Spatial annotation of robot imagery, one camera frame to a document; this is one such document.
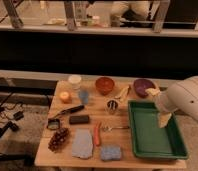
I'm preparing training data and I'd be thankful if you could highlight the blue plastic cup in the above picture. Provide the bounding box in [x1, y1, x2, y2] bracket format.
[78, 90, 89, 105]

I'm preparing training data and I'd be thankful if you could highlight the white lidded container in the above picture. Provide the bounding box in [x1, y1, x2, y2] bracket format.
[68, 75, 82, 90]

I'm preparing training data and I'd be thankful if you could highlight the yellow banana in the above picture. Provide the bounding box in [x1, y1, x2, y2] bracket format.
[115, 85, 130, 102]

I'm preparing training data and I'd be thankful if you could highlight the purple bowl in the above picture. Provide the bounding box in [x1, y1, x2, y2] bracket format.
[133, 78, 155, 98]

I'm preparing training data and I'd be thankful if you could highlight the black rectangular block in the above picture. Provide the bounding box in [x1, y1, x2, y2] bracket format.
[69, 115, 90, 124]

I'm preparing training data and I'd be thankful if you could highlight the small round black tin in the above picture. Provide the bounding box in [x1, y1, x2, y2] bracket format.
[47, 119, 60, 130]

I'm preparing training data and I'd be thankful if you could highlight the bunch of dark grapes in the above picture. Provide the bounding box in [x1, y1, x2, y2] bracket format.
[48, 127, 69, 152]

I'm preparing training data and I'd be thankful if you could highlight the orange carrot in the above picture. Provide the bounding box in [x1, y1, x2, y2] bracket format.
[93, 122, 101, 146]

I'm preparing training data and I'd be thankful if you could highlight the orange-red bowl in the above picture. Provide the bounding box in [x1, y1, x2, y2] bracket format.
[95, 77, 115, 95]

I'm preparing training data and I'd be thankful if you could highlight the green plastic tray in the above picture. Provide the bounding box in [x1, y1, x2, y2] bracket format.
[128, 100, 188, 160]

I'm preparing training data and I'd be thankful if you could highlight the grey-blue cloth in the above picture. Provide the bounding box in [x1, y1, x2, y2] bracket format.
[72, 129, 93, 159]

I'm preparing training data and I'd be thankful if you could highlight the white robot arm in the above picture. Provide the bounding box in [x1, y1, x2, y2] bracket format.
[146, 76, 198, 128]

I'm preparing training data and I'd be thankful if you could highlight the metal fork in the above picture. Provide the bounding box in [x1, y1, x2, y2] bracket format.
[101, 126, 130, 132]

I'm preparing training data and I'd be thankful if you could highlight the orange fruit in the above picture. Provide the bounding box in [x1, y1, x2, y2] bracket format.
[59, 91, 72, 103]

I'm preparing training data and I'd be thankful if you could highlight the black handled knife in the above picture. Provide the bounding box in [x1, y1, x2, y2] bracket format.
[52, 105, 85, 119]

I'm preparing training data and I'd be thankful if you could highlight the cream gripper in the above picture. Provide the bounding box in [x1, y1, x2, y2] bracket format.
[145, 88, 178, 128]

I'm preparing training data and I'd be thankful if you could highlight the blue sponge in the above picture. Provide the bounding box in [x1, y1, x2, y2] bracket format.
[100, 145, 122, 161]

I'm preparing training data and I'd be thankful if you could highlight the metal cup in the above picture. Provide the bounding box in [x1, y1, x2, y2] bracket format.
[106, 100, 118, 115]

